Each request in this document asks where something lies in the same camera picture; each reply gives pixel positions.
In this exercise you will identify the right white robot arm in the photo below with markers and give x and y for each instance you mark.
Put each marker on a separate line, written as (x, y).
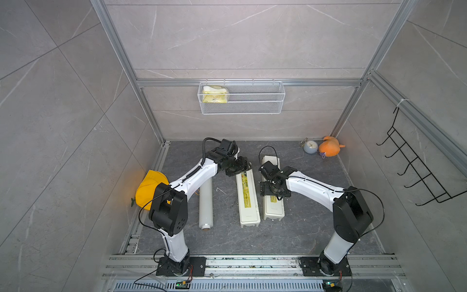
(351, 213)

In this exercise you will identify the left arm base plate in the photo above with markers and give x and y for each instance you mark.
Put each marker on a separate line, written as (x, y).
(194, 266)

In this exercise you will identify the yellow packet in basket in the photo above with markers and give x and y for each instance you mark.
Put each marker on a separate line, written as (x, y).
(214, 94)

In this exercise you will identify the white wire mesh basket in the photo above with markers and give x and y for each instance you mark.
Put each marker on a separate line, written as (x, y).
(246, 97)

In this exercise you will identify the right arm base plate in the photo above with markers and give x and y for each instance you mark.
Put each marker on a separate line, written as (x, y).
(320, 266)

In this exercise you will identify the black wire hook rack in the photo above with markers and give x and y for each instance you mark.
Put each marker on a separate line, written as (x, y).
(423, 174)

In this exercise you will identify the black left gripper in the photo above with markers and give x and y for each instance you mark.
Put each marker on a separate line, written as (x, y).
(242, 166)

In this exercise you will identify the yellow plush toy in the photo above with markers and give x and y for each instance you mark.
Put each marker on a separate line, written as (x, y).
(145, 191)

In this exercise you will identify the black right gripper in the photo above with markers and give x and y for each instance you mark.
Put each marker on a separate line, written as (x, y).
(264, 190)

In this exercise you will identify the cream wrap dispenser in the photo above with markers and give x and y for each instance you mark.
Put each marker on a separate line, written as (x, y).
(272, 207)
(247, 200)

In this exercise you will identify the orange plush toy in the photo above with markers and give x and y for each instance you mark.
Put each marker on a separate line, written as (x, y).
(330, 147)

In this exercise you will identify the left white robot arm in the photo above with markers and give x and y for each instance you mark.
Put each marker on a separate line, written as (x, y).
(169, 209)

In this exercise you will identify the aluminium front rail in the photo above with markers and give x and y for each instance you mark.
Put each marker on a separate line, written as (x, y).
(258, 266)

